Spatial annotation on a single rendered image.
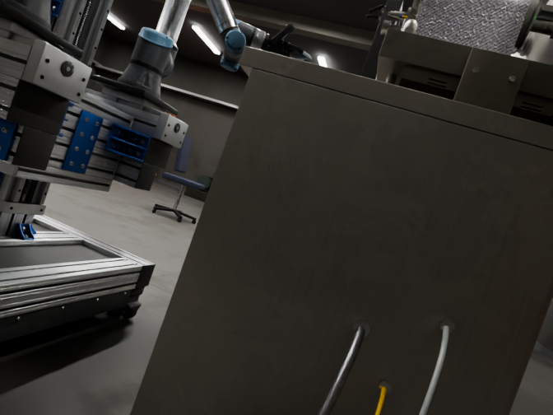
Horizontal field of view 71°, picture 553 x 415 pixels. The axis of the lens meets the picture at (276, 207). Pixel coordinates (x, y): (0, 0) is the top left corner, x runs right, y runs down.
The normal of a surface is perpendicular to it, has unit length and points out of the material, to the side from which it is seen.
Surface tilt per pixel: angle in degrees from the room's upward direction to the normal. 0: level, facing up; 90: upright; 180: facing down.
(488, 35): 90
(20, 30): 90
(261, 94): 90
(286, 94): 90
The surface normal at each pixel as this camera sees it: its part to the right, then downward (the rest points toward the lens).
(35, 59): -0.25, -0.07
